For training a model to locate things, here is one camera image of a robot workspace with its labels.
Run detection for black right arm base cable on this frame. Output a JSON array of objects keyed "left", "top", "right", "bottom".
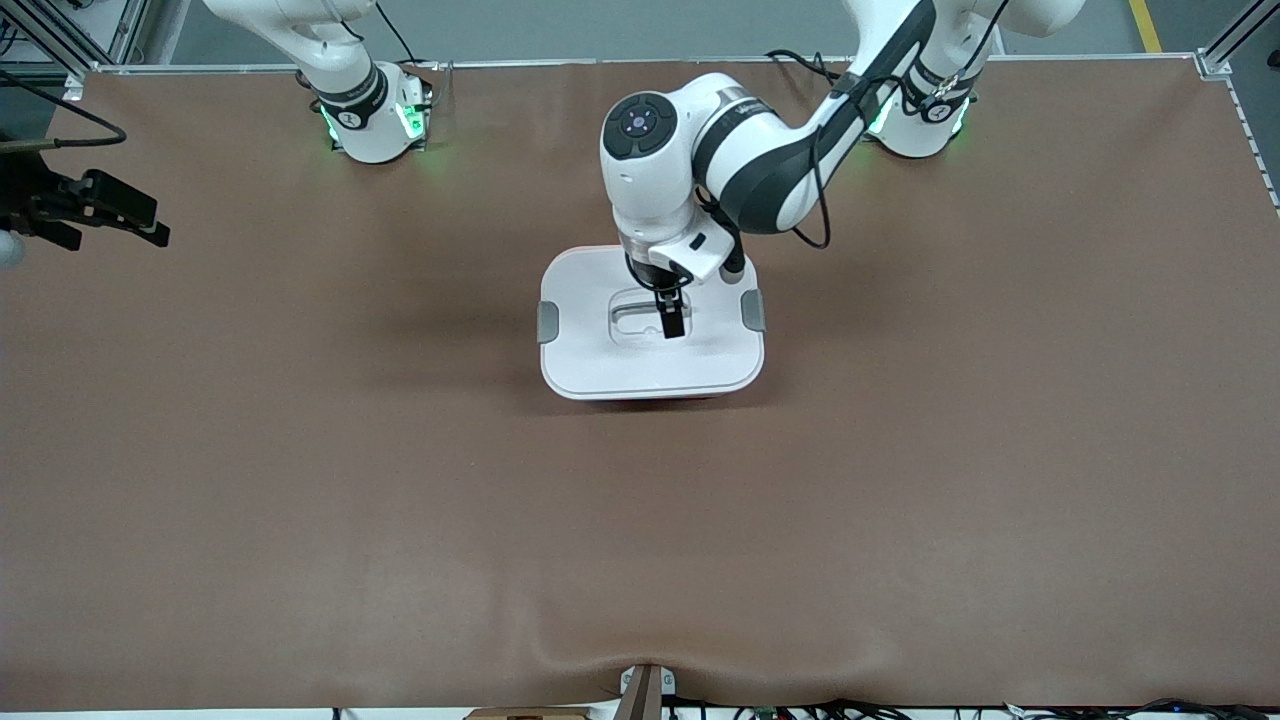
[{"left": 372, "top": 0, "right": 429, "bottom": 71}]

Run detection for aluminium frame profile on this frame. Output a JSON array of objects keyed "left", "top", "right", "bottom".
[
  {"left": 0, "top": 0, "right": 153, "bottom": 101},
  {"left": 1195, "top": 0, "right": 1280, "bottom": 211}
]

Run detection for metal table edge rail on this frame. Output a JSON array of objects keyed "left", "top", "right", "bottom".
[{"left": 62, "top": 52, "right": 1251, "bottom": 101}]

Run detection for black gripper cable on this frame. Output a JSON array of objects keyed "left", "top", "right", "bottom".
[
  {"left": 793, "top": 0, "right": 1006, "bottom": 251},
  {"left": 0, "top": 68, "right": 128, "bottom": 153}
]

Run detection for black left arm base cable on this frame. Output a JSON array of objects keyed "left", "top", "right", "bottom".
[{"left": 765, "top": 48, "right": 851, "bottom": 96}]

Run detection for white box lid grey latches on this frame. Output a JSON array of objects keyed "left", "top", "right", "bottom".
[{"left": 538, "top": 245, "right": 766, "bottom": 401}]

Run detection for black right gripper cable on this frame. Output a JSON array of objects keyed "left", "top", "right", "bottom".
[{"left": 0, "top": 68, "right": 128, "bottom": 153}]

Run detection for metal table clamp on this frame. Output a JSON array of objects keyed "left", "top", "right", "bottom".
[{"left": 618, "top": 663, "right": 677, "bottom": 720}]

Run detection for black arm base cable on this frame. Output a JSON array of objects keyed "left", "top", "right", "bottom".
[
  {"left": 765, "top": 48, "right": 851, "bottom": 96},
  {"left": 372, "top": 0, "right": 429, "bottom": 71}
]

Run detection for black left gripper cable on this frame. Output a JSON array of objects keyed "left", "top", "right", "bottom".
[{"left": 793, "top": 0, "right": 1006, "bottom": 251}]

